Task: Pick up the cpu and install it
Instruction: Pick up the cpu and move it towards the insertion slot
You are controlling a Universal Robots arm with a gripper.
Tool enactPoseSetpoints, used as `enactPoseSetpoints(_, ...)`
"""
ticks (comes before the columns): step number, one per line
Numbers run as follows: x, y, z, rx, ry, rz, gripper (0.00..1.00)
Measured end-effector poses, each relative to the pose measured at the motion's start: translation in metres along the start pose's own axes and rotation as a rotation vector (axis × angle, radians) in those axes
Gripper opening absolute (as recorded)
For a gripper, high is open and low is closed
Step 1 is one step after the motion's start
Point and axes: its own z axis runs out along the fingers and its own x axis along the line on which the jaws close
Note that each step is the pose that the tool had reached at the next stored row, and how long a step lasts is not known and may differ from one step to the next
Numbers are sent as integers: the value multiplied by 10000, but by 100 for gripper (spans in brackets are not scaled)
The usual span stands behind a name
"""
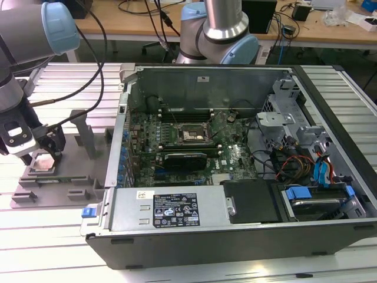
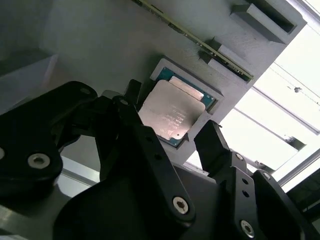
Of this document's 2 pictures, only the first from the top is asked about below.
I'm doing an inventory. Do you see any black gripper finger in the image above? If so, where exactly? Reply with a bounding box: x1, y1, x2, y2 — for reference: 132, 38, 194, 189
39, 127, 67, 163
19, 152, 34, 167

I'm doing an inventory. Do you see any silver CPU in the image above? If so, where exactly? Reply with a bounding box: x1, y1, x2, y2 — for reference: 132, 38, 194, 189
31, 156, 57, 173

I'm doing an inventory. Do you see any CPU socket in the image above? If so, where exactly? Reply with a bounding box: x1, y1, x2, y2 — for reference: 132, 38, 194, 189
177, 121, 212, 144

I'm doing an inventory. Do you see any grey parts rack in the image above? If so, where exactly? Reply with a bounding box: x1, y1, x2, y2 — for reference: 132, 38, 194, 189
11, 109, 115, 209

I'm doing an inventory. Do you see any grey power supply unit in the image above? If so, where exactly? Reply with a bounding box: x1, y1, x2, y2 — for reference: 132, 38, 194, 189
108, 187, 230, 232

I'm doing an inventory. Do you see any black box on desk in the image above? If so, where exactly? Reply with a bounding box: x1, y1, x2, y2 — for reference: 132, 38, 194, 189
66, 0, 94, 19

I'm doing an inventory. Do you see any black graphics card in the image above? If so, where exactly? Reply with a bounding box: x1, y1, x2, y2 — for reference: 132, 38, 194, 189
163, 151, 209, 172

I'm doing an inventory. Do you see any wooden desk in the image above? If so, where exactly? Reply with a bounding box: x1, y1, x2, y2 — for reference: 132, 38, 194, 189
66, 0, 377, 63

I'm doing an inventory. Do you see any green motherboard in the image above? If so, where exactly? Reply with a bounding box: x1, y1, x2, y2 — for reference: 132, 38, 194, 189
126, 110, 260, 188

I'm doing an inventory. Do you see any black and grey PC case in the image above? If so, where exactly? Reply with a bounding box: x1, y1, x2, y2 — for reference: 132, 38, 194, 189
80, 63, 377, 271

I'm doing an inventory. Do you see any black plastic cover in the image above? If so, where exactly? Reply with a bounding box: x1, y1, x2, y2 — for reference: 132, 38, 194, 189
220, 179, 284, 225

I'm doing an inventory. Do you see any hard disk in blue carrier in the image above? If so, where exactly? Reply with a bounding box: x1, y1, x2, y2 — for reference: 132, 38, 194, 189
281, 184, 359, 222

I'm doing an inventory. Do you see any small black speaker box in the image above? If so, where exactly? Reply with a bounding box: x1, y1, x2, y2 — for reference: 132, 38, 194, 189
291, 4, 312, 22

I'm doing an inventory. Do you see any white flat device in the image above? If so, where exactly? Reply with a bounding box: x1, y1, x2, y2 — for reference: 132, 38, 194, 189
311, 0, 344, 9

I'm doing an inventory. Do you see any clear plastic bag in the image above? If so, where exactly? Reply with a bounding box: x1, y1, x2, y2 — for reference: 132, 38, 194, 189
322, 5, 353, 27

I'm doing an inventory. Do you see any white cardboard box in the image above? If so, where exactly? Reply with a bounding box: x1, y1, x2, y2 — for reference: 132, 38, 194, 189
346, 11, 377, 32

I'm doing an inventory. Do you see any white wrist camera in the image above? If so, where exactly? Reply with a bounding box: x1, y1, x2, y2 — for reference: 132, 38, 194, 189
4, 119, 38, 156

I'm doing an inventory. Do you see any black camera cable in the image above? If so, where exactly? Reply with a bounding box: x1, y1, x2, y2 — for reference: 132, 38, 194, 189
37, 0, 107, 131
29, 25, 104, 106

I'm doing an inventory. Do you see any thick black cable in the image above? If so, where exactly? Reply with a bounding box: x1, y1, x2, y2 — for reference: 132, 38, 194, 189
246, 119, 279, 179

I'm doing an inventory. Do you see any red wire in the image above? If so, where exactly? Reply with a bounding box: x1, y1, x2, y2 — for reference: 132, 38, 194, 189
276, 154, 315, 180

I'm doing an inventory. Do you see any yellow wire bundle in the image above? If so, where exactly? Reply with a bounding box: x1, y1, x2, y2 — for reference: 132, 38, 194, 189
295, 161, 312, 178

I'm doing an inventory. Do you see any blue flat data cable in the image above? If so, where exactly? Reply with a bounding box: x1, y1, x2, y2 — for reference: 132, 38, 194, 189
312, 160, 326, 188
321, 160, 335, 189

